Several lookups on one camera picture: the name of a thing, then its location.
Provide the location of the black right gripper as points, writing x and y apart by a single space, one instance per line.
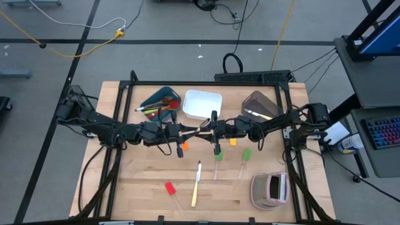
225 129

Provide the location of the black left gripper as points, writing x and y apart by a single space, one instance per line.
171 133

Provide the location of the dark wooden spoon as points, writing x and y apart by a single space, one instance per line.
167 100

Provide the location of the lime green spoon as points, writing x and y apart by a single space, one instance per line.
151 111

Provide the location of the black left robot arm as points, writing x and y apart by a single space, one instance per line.
103 125

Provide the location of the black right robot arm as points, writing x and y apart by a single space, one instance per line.
275 123

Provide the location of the white plastic bin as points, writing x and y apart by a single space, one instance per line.
201 104

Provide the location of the red spoon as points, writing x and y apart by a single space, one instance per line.
174 105

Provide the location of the teal plastic bin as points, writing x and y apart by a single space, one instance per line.
164 92

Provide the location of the grey translucent plastic bin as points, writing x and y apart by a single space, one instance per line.
256 100

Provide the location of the black perforated computer case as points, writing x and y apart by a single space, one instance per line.
250 76

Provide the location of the pink mesh utensil holder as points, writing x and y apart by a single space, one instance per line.
259 192

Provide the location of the white paper sheet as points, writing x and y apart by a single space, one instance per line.
339 131

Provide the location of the white bottle with label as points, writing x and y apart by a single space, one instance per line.
351 143

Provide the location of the grey office desk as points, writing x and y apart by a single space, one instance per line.
368 84
381 162

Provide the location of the backlit rainbow keyboard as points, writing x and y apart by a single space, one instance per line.
382 132

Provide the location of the monitor with blue screen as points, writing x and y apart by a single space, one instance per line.
384 37

